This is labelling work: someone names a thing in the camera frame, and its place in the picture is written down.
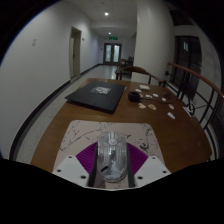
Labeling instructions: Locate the pale side door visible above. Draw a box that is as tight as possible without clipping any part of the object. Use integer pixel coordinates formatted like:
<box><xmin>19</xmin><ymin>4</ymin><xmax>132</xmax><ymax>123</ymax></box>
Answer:
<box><xmin>68</xmin><ymin>26</ymin><xmax>83</xmax><ymax>80</ymax></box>

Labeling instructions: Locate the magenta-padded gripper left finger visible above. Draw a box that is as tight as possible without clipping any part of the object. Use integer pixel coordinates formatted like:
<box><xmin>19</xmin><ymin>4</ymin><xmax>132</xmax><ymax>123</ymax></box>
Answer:
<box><xmin>51</xmin><ymin>141</ymin><xmax>100</xmax><ymax>189</ymax></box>

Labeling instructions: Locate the small black charger block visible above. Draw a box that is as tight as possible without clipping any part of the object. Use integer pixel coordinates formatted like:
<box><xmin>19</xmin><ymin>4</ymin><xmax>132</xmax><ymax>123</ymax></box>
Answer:
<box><xmin>127</xmin><ymin>90</ymin><xmax>142</xmax><ymax>103</ymax></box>

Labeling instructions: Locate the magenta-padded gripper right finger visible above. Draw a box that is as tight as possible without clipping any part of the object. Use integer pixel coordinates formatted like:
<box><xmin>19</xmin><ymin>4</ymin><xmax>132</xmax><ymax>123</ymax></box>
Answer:
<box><xmin>125</xmin><ymin>142</ymin><xmax>172</xmax><ymax>189</ymax></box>

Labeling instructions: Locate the black closed laptop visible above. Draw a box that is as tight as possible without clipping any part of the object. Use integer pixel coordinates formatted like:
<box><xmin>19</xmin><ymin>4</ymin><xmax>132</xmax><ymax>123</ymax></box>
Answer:
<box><xmin>64</xmin><ymin>81</ymin><xmax>129</xmax><ymax>114</ymax></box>

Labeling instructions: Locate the black railing with wooden handrail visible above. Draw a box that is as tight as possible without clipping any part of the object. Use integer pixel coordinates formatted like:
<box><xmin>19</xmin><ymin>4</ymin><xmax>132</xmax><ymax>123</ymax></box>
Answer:
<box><xmin>164</xmin><ymin>61</ymin><xmax>224</xmax><ymax>158</ymax></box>

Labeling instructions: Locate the dark framed window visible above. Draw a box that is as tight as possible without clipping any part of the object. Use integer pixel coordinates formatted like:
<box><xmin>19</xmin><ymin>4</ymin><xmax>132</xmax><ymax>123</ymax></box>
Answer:
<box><xmin>172</xmin><ymin>34</ymin><xmax>203</xmax><ymax>101</ymax></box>

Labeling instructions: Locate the white paper sheet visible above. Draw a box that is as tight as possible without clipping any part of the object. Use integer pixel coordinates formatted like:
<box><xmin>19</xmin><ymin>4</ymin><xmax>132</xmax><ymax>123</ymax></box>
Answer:
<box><xmin>182</xmin><ymin>105</ymin><xmax>195</xmax><ymax>118</ymax></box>

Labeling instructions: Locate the distant wooden chair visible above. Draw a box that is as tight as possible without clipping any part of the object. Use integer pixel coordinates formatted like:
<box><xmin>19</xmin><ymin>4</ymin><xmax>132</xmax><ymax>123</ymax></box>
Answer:
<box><xmin>118</xmin><ymin>56</ymin><xmax>135</xmax><ymax>68</ymax></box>

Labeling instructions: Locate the glazed double door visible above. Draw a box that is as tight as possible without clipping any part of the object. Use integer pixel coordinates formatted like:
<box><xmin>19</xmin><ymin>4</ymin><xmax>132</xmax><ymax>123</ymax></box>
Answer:
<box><xmin>102</xmin><ymin>42</ymin><xmax>123</xmax><ymax>66</ymax></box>

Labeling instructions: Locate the wooden armchair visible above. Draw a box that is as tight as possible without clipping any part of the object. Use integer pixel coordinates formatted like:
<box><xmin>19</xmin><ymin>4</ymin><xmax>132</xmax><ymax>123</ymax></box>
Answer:
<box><xmin>114</xmin><ymin>65</ymin><xmax>168</xmax><ymax>88</ymax></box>

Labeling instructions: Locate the white marble-print mouse pad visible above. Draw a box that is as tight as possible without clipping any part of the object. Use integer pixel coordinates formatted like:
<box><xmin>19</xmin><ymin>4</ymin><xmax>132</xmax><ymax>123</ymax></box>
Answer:
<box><xmin>53</xmin><ymin>119</ymin><xmax>165</xmax><ymax>190</ymax></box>

